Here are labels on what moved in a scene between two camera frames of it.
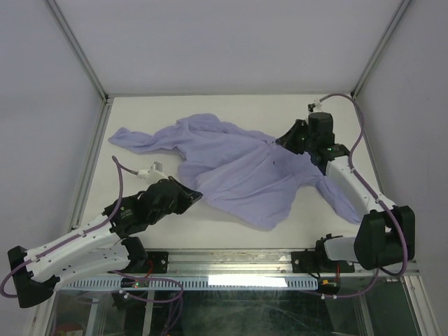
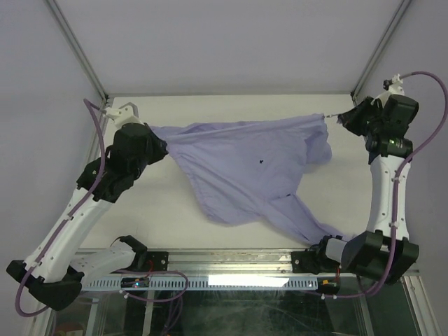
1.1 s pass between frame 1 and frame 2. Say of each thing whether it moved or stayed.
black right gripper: moved
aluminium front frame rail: stayed
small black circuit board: stayed
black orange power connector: stayed
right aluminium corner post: stayed
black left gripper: moved
